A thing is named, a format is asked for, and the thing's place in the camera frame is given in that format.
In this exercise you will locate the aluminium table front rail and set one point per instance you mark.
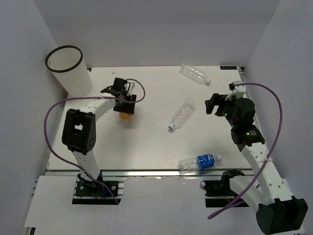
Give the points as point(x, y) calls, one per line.
point(141, 173)

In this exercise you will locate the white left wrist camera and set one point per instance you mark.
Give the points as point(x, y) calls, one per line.
point(129, 88)

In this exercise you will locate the blue label Pocari Sweat bottle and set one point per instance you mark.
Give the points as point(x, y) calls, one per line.
point(199, 163)

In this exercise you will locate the blue sticker on table corner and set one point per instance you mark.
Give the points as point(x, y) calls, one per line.
point(228, 67)

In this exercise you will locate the clear bottle with blue-white cap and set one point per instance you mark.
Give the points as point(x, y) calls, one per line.
point(182, 115)

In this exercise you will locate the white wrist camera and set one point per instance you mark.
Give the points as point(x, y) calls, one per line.
point(129, 88)
point(237, 89)

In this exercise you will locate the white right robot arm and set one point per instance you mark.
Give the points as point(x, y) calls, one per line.
point(277, 209)

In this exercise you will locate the white bin with black rim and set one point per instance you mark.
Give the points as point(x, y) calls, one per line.
point(67, 64)

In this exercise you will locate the clear bottle at table back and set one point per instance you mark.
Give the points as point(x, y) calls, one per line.
point(194, 74)

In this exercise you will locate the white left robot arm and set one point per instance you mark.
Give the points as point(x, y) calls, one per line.
point(79, 133)

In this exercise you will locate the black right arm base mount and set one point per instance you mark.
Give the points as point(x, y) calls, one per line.
point(217, 192)

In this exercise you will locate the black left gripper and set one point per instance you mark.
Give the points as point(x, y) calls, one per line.
point(128, 108)

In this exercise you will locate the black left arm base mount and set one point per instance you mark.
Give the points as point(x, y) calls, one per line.
point(86, 195)

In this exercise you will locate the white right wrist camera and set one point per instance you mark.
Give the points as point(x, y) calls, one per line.
point(237, 89)

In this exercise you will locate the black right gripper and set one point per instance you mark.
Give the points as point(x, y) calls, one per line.
point(216, 100)

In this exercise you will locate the orange plastic bottle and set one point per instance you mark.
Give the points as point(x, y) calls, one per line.
point(125, 116)

